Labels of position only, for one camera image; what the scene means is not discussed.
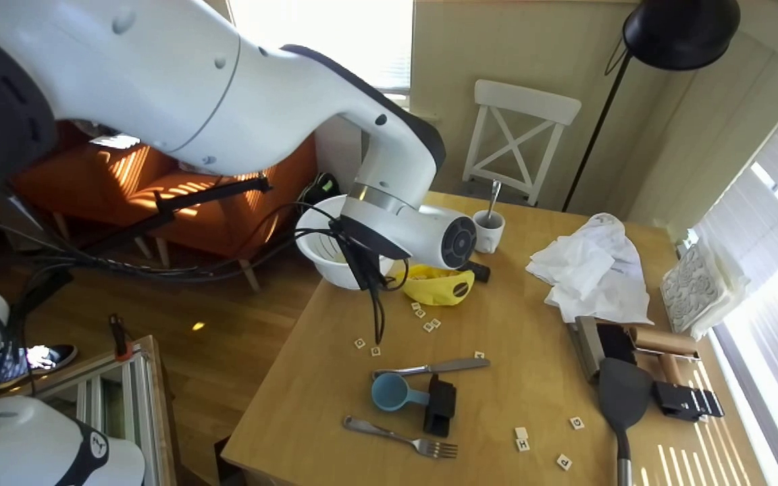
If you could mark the white ceramic mug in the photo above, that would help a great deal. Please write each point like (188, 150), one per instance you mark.
(490, 229)

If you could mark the white wooden chair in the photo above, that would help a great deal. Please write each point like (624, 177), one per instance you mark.
(517, 133)

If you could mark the black floor lamp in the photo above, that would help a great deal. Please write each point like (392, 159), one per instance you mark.
(667, 36)

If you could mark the brown wooden block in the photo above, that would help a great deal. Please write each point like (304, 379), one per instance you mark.
(600, 342)

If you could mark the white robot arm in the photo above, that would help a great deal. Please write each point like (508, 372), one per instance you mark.
(182, 79)

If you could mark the black spatula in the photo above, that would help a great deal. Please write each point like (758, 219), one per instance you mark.
(624, 395)

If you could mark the silver fork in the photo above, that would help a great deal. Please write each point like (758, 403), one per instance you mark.
(423, 446)

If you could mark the metal spoon in mug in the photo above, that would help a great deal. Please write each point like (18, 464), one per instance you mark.
(493, 199)

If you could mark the orange chair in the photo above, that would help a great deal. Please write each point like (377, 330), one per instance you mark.
(234, 218)

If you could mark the crumpled white cloth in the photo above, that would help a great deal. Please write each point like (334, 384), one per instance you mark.
(592, 273)

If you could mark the silver table knife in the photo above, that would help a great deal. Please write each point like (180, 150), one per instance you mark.
(452, 366)

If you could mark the blue measuring cup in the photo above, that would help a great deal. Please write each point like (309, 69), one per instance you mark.
(389, 393)

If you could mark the white textured box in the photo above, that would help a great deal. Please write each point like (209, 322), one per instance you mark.
(700, 289)

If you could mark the small black block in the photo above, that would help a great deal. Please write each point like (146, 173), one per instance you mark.
(442, 406)

